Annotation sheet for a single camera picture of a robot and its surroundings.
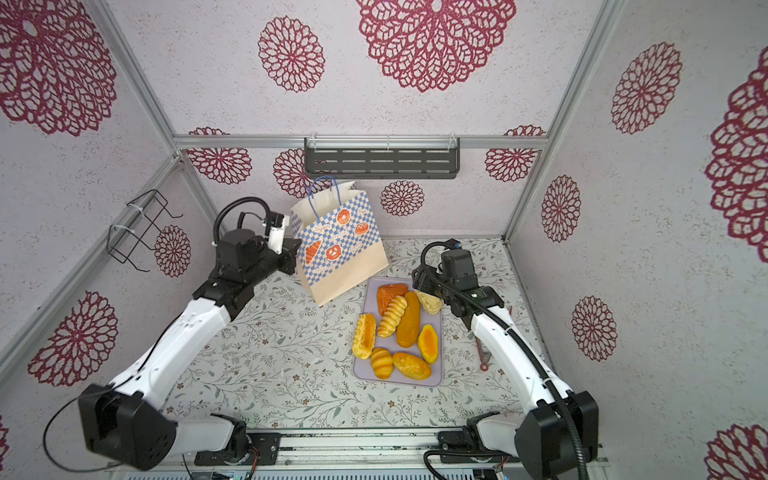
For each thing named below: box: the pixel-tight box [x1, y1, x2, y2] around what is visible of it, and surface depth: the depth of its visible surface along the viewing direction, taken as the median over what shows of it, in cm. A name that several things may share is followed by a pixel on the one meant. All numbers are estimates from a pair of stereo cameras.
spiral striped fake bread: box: [377, 295, 408, 338], surface depth 93 cm
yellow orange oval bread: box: [418, 324, 439, 364], surface depth 90 cm
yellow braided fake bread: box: [352, 312, 377, 360], surface depth 91 cm
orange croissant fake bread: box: [377, 283, 408, 317], surface depth 102 cm
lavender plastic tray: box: [354, 277, 443, 387], surface depth 89 cm
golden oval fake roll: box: [392, 352, 432, 381], surface depth 85 cm
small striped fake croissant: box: [371, 347, 394, 380], surface depth 87 cm
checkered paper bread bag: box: [290, 176, 390, 307], surface depth 89 cm
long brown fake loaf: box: [396, 291, 421, 348], surface depth 93 cm
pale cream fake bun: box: [413, 290, 443, 315], surface depth 99 cm
